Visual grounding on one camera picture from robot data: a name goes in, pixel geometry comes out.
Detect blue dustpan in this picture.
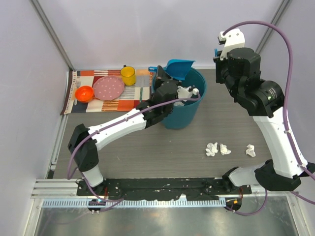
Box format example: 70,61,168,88
148,59,195,81

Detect teal plastic bin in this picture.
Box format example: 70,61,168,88
150,68,207,129

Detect paper one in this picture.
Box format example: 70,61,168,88
205,142,219,157

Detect paper two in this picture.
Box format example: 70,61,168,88
220,144,231,155

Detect large paper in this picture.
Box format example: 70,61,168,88
174,101,185,106

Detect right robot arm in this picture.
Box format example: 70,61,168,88
214,48,315,194

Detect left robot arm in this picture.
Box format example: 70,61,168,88
68,66,181,196

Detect table knife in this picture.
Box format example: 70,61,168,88
139,87,143,102

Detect colourful striped placemat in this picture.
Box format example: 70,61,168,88
61,69,153,115

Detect yellow cup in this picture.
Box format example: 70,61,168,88
120,65,136,86

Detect pink dotted plate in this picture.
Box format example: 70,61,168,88
93,76,125,101

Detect orange bowl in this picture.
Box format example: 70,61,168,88
75,86,94,103

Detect fork on placemat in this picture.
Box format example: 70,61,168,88
73,77,81,106

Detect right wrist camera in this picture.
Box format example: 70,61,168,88
218,29,245,60

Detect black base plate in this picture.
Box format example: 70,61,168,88
76,177,253,201

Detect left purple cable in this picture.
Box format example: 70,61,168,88
67,92,201,213

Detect white cable duct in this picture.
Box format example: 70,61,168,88
42,198,226,208

